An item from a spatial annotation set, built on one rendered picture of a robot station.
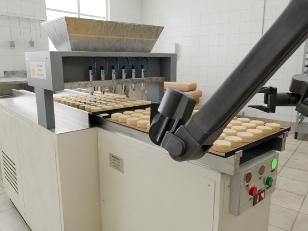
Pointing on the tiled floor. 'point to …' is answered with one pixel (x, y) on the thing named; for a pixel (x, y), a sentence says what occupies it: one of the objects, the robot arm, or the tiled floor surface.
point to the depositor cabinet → (50, 169)
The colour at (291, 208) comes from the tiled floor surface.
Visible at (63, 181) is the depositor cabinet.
